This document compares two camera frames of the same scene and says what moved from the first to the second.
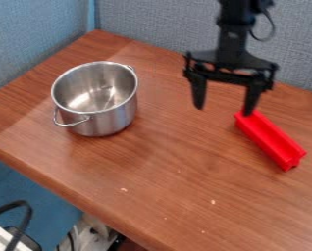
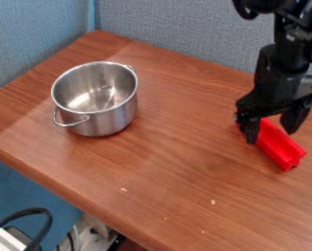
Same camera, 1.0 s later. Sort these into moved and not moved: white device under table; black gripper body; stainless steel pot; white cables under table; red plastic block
Moved: black gripper body
Not moved: white cables under table; red plastic block; stainless steel pot; white device under table
